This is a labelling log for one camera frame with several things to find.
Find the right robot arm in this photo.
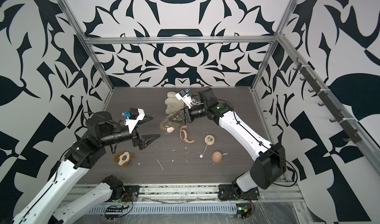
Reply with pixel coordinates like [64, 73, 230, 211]
[170, 87, 290, 193]

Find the right electronics board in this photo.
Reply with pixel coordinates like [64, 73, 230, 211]
[236, 202, 255, 220]

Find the pink bottle handle ring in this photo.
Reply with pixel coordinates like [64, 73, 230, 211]
[179, 125, 196, 144]

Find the pink bottle cap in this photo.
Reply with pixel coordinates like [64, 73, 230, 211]
[211, 151, 223, 163]

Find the electronics board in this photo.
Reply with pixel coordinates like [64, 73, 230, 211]
[104, 205, 133, 220]
[236, 202, 255, 220]

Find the cream lid with straw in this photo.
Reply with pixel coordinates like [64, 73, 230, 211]
[199, 135, 215, 158]

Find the brown white small toy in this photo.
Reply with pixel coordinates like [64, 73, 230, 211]
[114, 151, 134, 167]

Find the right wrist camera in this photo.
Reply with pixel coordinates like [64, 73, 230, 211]
[175, 88, 194, 109]

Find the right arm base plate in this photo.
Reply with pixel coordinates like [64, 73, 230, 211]
[218, 184, 260, 201]

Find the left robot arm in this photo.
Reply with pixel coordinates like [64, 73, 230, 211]
[1, 108, 160, 224]

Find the black wall hook rail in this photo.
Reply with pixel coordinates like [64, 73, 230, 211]
[294, 59, 363, 144]

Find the white plush dog toy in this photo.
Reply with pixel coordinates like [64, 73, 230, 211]
[164, 91, 187, 115]

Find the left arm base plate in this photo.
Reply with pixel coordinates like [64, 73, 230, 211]
[110, 185, 141, 202]

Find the left electronics board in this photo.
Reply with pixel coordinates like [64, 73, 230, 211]
[104, 205, 133, 220]

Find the clear baby bottle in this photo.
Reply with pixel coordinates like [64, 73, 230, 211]
[159, 112, 181, 134]

